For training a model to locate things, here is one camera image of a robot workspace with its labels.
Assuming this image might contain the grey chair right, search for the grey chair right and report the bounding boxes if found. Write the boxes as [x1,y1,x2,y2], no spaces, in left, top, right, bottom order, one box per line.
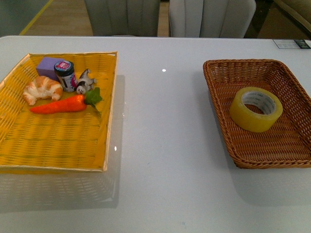
[169,0,256,38]

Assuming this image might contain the small black lidded jar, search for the small black lidded jar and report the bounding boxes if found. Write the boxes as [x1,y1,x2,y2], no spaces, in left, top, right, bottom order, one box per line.
[54,60,78,92]

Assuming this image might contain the small toy dog figurine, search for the small toy dog figurine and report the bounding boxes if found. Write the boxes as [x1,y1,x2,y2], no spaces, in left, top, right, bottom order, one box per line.
[75,69,97,95]

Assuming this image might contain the brown wicker basket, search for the brown wicker basket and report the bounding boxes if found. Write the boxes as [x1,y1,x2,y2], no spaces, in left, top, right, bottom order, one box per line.
[203,59,311,169]

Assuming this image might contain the yellow woven basket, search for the yellow woven basket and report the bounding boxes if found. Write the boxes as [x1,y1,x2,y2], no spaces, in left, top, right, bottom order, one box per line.
[0,51,118,173]

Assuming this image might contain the purple foam block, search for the purple foam block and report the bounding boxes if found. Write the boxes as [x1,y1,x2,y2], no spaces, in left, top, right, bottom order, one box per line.
[36,57,63,82]

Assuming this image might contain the toy croissant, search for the toy croissant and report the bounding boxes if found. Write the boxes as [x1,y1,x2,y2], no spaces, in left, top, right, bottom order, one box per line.
[22,76,63,105]

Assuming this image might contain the clear packing tape roll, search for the clear packing tape roll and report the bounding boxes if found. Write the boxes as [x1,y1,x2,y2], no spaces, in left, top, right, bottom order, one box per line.
[229,87,283,133]

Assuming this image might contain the grey chair left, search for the grey chair left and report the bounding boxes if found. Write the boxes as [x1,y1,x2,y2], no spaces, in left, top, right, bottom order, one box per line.
[85,0,160,37]

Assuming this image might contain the grey chair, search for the grey chair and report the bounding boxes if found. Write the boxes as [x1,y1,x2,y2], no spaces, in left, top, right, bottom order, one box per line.
[169,0,256,38]
[85,0,160,37]

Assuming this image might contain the orange toy carrot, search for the orange toy carrot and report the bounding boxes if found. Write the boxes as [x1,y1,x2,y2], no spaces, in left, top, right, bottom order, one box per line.
[30,87,103,115]

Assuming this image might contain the black white label sticker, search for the black white label sticker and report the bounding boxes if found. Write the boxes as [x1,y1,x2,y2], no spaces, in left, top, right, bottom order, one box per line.
[273,39,311,50]

